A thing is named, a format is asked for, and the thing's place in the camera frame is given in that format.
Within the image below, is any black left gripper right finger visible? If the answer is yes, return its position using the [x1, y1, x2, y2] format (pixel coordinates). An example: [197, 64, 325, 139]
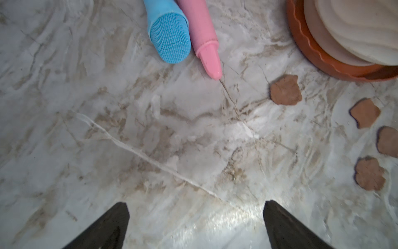
[263, 200, 333, 249]

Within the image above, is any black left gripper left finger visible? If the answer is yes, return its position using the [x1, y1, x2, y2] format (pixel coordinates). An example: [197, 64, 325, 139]
[64, 202, 130, 249]

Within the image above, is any cream ribbed ceramic pot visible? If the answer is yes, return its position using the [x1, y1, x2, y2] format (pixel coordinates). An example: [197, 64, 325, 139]
[304, 1, 398, 67]

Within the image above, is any fallen brown mud piece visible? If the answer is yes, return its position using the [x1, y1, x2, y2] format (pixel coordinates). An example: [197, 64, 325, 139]
[349, 98, 381, 129]
[354, 157, 386, 191]
[376, 126, 398, 158]
[270, 75, 302, 105]

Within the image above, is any pink silicone brush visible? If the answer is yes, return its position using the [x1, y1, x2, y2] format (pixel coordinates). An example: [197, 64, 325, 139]
[177, 0, 222, 81]

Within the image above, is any blue mesh-head scrubber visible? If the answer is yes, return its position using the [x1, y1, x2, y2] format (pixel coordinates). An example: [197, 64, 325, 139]
[144, 0, 191, 64]

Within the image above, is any terracotta plastic saucer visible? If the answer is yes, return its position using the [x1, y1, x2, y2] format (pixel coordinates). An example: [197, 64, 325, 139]
[286, 0, 398, 83]

